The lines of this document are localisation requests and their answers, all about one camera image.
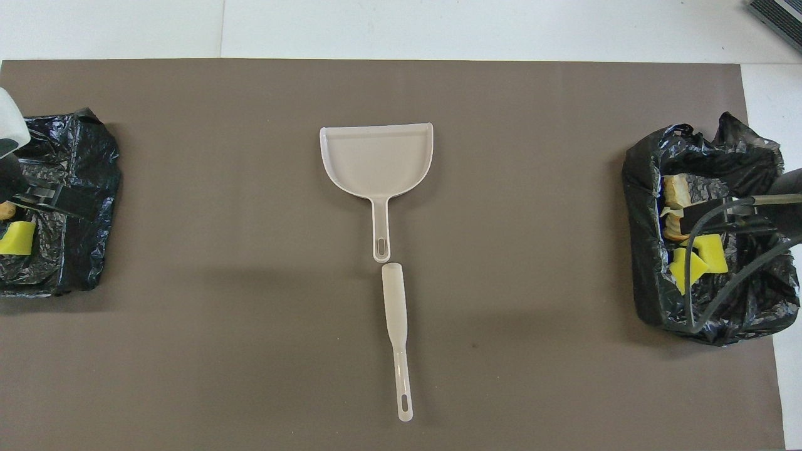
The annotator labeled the brown table mat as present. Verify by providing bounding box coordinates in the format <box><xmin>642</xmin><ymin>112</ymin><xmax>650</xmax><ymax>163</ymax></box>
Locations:
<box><xmin>0</xmin><ymin>60</ymin><xmax>785</xmax><ymax>451</ymax></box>

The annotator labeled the grey ribbed device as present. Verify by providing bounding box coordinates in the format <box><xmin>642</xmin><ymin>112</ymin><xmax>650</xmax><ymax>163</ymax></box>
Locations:
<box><xmin>747</xmin><ymin>0</ymin><xmax>802</xmax><ymax>54</ymax></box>

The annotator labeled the beige handled brush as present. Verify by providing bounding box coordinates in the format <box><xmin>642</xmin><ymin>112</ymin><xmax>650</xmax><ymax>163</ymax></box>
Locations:
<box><xmin>381</xmin><ymin>262</ymin><xmax>415</xmax><ymax>422</ymax></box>

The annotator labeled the yellow sponge piece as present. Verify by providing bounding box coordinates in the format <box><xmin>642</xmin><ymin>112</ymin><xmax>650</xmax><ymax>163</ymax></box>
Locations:
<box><xmin>669</xmin><ymin>247</ymin><xmax>711</xmax><ymax>296</ymax></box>
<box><xmin>689</xmin><ymin>235</ymin><xmax>729</xmax><ymax>274</ymax></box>
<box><xmin>0</xmin><ymin>220</ymin><xmax>36</xmax><ymax>256</ymax></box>

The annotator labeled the beige plastic dustpan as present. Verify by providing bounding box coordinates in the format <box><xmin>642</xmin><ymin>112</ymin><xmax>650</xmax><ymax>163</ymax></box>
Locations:
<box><xmin>320</xmin><ymin>122</ymin><xmax>434</xmax><ymax>263</ymax></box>

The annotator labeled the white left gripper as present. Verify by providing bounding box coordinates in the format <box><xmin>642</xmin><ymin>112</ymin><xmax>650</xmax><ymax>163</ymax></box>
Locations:
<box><xmin>0</xmin><ymin>87</ymin><xmax>88</xmax><ymax>220</ymax></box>

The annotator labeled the striped croissant piece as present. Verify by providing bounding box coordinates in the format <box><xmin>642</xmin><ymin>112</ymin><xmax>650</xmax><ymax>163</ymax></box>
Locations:
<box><xmin>661</xmin><ymin>210</ymin><xmax>689</xmax><ymax>242</ymax></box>
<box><xmin>663</xmin><ymin>174</ymin><xmax>692</xmax><ymax>210</ymax></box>

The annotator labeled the black bag lined bin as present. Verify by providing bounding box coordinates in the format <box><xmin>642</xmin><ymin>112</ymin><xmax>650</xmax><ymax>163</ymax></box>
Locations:
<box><xmin>0</xmin><ymin>108</ymin><xmax>123</xmax><ymax>298</ymax></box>
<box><xmin>622</xmin><ymin>111</ymin><xmax>801</xmax><ymax>347</ymax></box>

